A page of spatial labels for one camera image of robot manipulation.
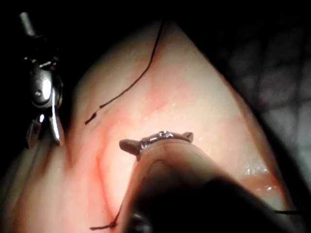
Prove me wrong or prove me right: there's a black thread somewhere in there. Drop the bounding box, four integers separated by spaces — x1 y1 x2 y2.
84 20 302 216

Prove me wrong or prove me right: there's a black stitching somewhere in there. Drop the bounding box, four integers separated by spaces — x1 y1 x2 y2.
89 205 122 231

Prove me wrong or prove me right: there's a tissue pad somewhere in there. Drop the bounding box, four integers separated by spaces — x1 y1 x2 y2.
0 19 307 233

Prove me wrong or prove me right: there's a right arm needle driver jaw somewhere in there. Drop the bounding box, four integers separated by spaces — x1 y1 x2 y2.
26 113 46 150
48 88 66 147

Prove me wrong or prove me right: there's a left arm needle driver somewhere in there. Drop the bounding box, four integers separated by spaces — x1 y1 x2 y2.
139 130 190 149

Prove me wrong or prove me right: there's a right arm needle driver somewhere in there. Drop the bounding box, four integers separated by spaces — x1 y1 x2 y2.
23 35 64 110

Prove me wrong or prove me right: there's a dark mat with grid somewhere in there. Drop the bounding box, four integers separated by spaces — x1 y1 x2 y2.
208 14 311 195

